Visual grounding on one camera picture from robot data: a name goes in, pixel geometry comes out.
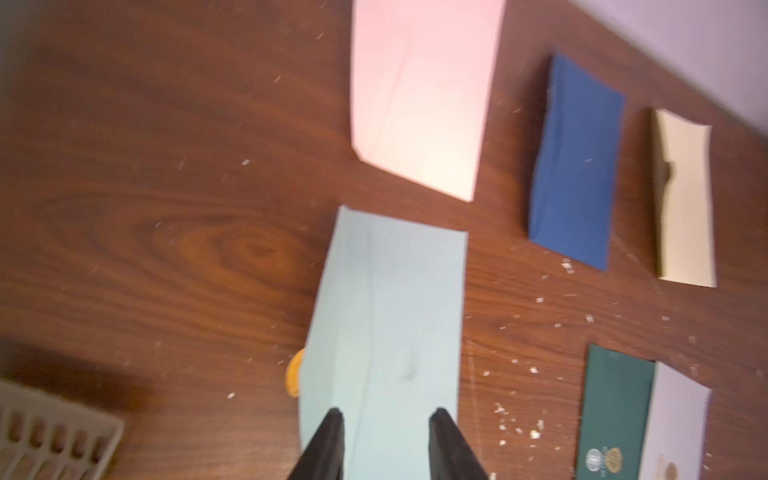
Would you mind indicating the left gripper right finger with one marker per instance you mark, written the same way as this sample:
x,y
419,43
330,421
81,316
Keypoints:
x,y
450,456

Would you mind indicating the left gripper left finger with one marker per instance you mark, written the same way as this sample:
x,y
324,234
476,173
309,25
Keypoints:
x,y
323,458

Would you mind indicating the teal envelope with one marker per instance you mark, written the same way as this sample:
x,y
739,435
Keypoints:
x,y
384,343

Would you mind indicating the dark green envelope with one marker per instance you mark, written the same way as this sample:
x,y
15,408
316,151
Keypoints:
x,y
614,413

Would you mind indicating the grey envelope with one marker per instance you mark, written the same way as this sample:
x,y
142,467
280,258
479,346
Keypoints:
x,y
675,427

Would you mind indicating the navy blue envelope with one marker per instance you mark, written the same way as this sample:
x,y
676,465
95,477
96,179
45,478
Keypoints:
x,y
574,177

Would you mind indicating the cream yellow envelope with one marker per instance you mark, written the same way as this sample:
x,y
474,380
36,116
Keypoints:
x,y
683,200

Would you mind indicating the pink envelope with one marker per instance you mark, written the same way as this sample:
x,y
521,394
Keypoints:
x,y
421,75

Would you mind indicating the small brown card holder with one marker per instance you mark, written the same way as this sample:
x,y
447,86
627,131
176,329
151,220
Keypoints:
x,y
47,437

